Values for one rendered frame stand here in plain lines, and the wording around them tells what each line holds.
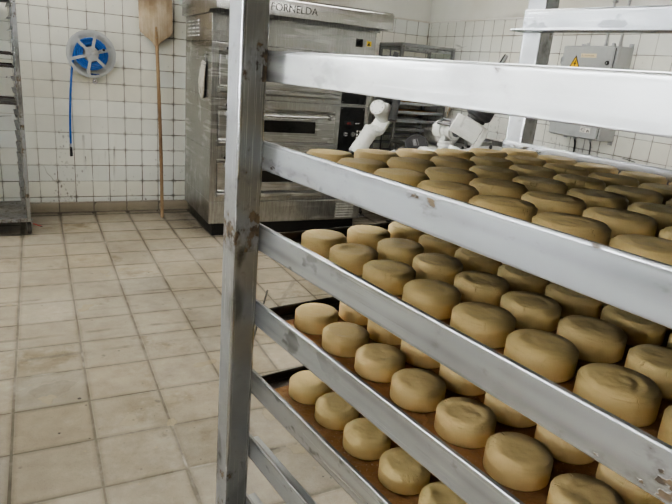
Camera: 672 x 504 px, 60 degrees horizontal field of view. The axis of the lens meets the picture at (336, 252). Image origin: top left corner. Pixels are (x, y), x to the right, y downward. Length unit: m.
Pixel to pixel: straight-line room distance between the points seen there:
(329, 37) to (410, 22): 1.80
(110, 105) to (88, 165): 0.60
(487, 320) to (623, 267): 0.15
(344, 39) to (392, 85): 5.01
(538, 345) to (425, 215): 0.12
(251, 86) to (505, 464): 0.41
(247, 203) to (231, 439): 0.29
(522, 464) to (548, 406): 0.10
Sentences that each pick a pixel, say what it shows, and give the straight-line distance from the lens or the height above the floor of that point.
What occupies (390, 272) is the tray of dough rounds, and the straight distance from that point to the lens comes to 0.53.
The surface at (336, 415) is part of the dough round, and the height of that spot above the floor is 1.15.
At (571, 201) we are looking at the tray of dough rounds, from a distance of 0.49.
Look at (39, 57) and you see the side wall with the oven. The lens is 5.88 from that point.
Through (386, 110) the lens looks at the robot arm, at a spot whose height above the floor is 1.36.
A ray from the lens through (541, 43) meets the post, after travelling 0.90.
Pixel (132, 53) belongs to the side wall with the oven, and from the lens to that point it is 5.94.
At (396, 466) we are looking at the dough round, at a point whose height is 1.15.
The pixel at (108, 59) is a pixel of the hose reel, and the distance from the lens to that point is 5.88.
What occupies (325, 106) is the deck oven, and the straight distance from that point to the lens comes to 5.41.
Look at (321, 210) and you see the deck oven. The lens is 5.57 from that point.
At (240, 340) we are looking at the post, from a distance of 0.68.
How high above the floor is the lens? 1.50
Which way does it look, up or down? 17 degrees down
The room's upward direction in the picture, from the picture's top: 5 degrees clockwise
